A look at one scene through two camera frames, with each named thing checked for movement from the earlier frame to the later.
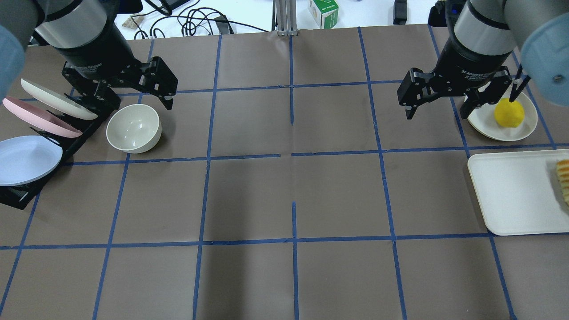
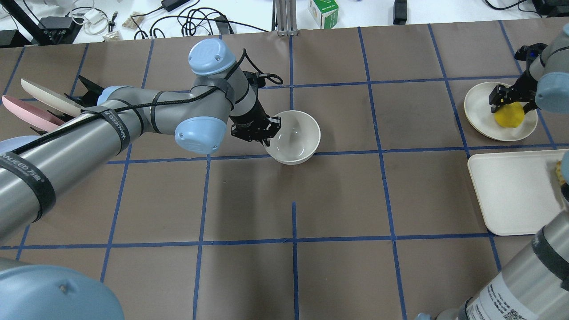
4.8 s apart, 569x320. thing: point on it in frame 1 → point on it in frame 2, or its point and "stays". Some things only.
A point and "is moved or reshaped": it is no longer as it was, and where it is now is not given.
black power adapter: [223, 26] stays
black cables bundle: [189, 21] stays
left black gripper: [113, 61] → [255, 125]
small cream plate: [483, 119] stays
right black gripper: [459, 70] → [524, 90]
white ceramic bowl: [134, 129] is moved or reshaped
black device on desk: [400, 12] stays
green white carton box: [325, 12] stays
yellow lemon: [508, 114] stays
